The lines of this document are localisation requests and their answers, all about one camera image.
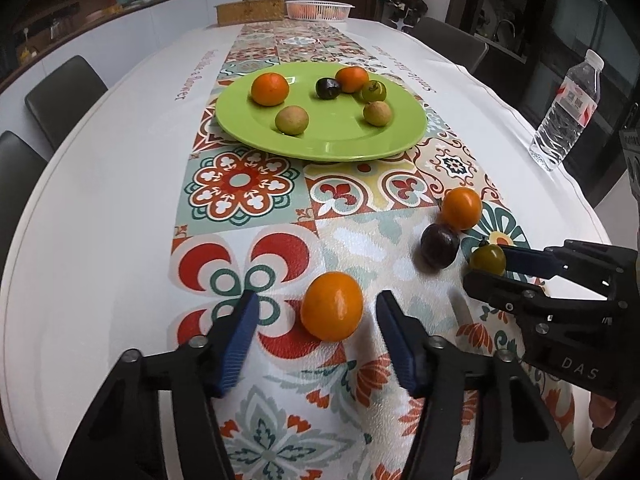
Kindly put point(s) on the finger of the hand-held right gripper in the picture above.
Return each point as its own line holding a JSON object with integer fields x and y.
{"x": 500, "y": 290}
{"x": 525, "y": 259}

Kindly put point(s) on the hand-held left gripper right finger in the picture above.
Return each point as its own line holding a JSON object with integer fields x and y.
{"x": 400, "y": 345}

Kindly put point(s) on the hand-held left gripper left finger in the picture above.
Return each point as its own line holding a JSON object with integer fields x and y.
{"x": 237, "y": 345}

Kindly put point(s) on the green mandarin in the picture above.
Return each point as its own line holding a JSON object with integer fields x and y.
{"x": 486, "y": 259}
{"x": 374, "y": 91}

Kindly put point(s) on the dark purple plum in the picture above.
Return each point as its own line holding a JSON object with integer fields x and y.
{"x": 328, "y": 89}
{"x": 439, "y": 247}

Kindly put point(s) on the brown round longan fruit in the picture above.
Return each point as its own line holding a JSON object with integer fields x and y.
{"x": 291, "y": 120}
{"x": 376, "y": 113}

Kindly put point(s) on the green plate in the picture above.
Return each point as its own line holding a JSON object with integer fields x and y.
{"x": 330, "y": 135}

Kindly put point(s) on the small orange mandarin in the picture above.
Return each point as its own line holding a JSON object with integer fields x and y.
{"x": 351, "y": 79}

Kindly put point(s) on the person's right hand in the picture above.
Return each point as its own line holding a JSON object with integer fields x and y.
{"x": 602, "y": 410}

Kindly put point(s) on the clear plastic water bottle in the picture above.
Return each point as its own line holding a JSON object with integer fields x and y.
{"x": 562, "y": 120}

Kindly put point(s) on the floral patterned table runner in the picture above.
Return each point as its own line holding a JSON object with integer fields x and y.
{"x": 350, "y": 195}

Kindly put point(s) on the dark grey chair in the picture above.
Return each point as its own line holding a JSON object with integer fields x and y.
{"x": 17, "y": 180}
{"x": 65, "y": 97}
{"x": 450, "y": 42}

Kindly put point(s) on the dark bag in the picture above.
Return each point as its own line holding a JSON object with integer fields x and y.
{"x": 407, "y": 7}

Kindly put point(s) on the white plastic basket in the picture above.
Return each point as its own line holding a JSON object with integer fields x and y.
{"x": 320, "y": 11}

